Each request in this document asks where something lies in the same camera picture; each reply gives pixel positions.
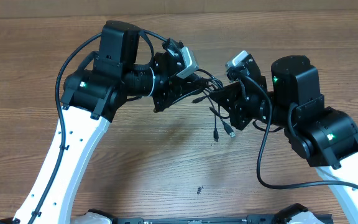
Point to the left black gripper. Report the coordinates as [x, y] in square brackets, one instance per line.
[161, 97]

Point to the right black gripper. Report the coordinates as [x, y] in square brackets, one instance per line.
[239, 104]

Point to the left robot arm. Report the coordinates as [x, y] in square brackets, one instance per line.
[87, 101]

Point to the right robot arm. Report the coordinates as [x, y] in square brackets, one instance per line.
[326, 138]

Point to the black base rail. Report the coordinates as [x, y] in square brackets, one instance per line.
[295, 213]

